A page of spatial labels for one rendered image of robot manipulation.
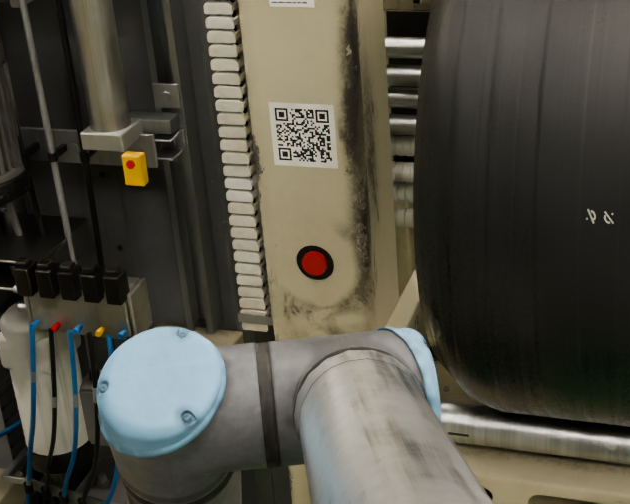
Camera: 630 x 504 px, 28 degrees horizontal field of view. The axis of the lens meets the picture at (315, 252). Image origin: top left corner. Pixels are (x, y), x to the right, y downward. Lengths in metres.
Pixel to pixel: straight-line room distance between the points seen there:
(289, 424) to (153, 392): 0.10
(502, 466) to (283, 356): 0.60
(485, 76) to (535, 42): 0.05
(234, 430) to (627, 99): 0.46
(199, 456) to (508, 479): 0.61
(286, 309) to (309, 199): 0.15
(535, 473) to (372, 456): 0.84
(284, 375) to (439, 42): 0.42
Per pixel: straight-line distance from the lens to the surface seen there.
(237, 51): 1.39
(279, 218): 1.44
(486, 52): 1.13
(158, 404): 0.86
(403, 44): 1.76
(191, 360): 0.87
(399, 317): 1.55
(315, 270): 1.45
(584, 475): 1.43
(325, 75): 1.35
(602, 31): 1.13
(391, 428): 0.64
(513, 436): 1.42
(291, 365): 0.87
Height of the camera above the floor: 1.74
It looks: 27 degrees down
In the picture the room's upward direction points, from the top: 5 degrees counter-clockwise
